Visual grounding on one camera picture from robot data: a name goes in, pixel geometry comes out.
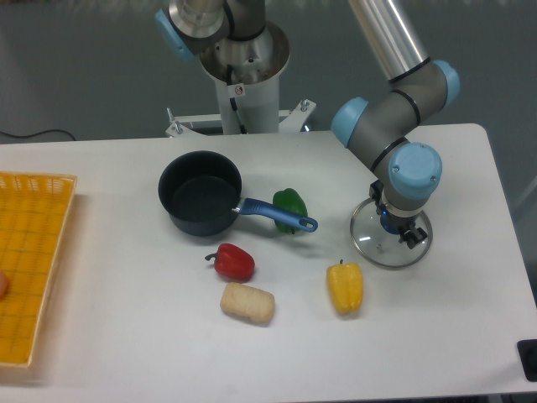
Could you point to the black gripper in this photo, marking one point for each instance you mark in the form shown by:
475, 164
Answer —
395, 221

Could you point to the glass lid with blue knob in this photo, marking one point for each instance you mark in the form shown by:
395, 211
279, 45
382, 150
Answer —
379, 246

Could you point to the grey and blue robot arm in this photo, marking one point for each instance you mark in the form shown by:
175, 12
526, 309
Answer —
375, 132

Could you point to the yellow bell pepper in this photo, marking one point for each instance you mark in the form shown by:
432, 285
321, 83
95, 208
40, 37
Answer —
345, 286

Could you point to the green bell pepper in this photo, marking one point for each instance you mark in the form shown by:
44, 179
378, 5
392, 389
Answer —
289, 199

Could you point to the black object at table edge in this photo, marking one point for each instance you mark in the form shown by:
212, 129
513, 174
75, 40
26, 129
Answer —
528, 357

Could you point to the red bell pepper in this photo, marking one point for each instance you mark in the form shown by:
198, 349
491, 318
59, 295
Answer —
232, 262

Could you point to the beige bread loaf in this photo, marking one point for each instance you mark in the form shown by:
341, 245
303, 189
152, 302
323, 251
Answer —
248, 302

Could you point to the yellow woven basket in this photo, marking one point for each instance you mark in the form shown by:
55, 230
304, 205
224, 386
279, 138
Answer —
35, 209

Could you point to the orange object in basket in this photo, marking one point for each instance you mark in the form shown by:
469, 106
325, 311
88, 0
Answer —
4, 284

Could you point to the dark saucepan with blue handle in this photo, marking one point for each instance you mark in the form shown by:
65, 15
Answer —
202, 193

